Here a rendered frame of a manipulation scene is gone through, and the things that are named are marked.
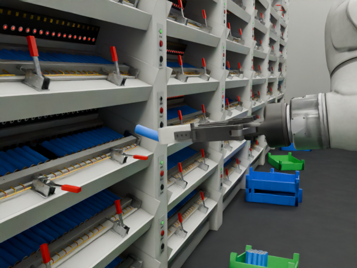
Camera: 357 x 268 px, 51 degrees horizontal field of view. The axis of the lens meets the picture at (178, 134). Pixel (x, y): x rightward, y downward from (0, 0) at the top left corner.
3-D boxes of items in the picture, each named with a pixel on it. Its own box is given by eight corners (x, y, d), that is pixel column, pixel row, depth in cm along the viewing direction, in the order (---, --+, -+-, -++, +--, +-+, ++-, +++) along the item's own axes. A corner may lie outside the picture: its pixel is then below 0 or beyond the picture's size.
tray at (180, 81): (215, 90, 169) (228, 61, 165) (161, 98, 113) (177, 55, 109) (177, 73, 175) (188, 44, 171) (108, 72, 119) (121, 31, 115)
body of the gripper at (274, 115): (290, 100, 65) (238, 106, 69) (285, 103, 58) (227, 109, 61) (294, 142, 66) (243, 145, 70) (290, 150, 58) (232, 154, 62)
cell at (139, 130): (139, 124, 73) (169, 134, 71) (137, 132, 74) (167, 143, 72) (135, 125, 72) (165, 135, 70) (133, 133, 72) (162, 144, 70)
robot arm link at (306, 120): (324, 93, 55) (282, 98, 57) (329, 153, 56) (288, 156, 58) (324, 91, 64) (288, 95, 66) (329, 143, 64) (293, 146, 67)
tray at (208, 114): (215, 131, 172) (227, 104, 168) (162, 159, 116) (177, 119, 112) (177, 113, 178) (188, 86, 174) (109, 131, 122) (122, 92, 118)
